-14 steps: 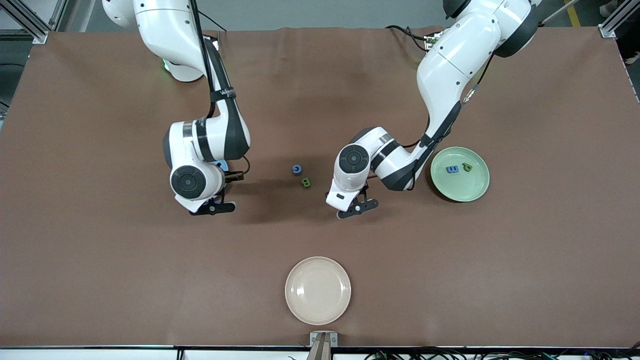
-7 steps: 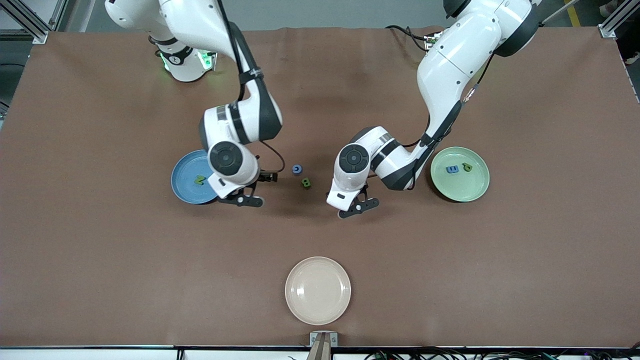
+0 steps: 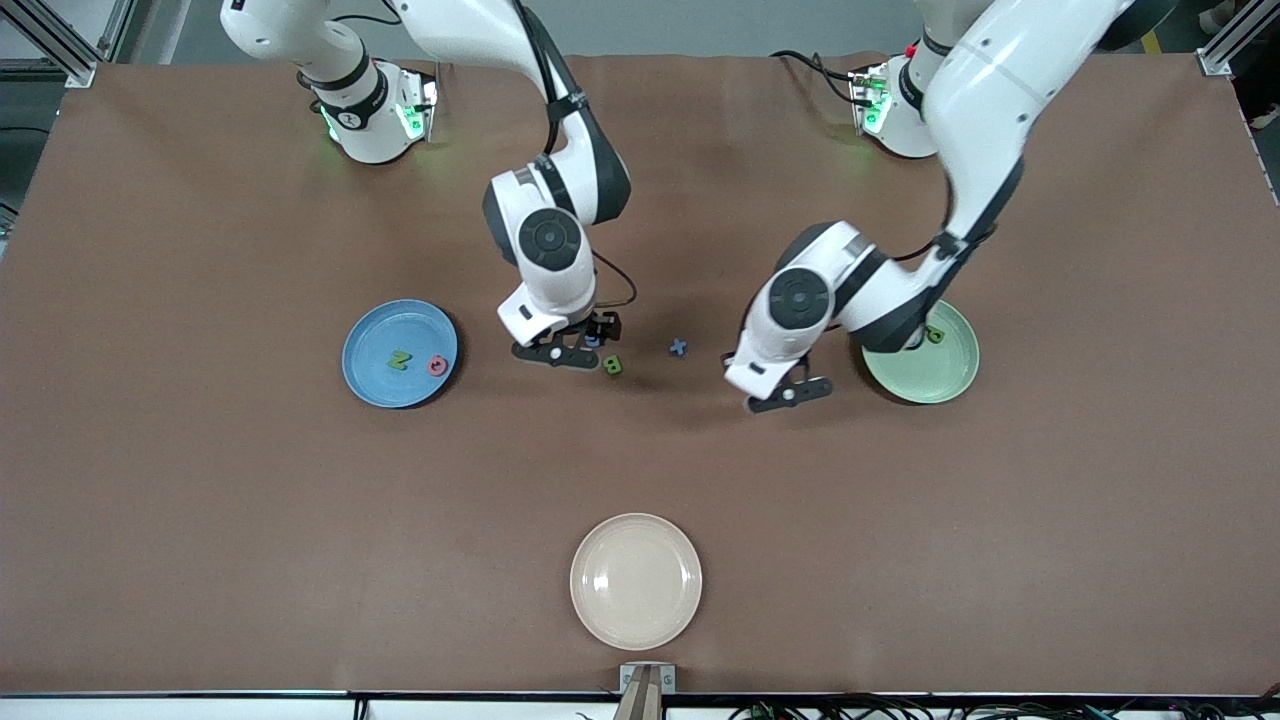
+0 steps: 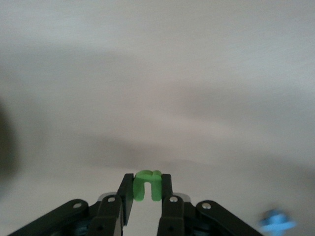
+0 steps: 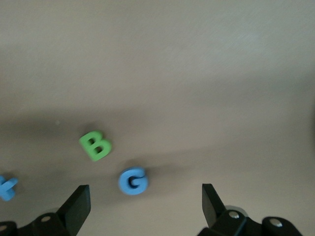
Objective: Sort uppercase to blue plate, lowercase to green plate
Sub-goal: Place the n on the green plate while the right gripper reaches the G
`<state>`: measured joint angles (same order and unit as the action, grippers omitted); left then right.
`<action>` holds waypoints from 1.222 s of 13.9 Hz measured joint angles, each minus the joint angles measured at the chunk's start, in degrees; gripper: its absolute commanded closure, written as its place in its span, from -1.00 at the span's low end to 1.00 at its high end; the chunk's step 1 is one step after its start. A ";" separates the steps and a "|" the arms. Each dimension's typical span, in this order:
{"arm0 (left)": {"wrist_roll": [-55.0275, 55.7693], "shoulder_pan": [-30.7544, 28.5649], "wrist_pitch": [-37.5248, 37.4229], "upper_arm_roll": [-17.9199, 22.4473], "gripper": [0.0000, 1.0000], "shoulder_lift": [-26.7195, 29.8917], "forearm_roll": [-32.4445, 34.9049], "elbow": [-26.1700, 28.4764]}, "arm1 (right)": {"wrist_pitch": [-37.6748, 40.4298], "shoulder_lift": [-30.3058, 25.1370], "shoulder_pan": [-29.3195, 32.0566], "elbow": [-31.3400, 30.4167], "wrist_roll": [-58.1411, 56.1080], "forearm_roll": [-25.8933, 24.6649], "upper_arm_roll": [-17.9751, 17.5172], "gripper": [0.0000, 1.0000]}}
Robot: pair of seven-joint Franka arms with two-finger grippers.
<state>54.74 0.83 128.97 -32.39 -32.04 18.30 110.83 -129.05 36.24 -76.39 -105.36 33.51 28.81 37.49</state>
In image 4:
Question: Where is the blue foam letter x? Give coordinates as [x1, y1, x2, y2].
[257, 207, 298, 234]

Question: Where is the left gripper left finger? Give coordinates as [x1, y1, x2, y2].
[7, 173, 135, 236]

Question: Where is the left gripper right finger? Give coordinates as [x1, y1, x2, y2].
[157, 173, 268, 236]

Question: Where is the green foam letter n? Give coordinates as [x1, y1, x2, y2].
[132, 169, 163, 202]

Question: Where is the brown table cover sheet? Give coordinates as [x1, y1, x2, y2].
[0, 0, 315, 236]

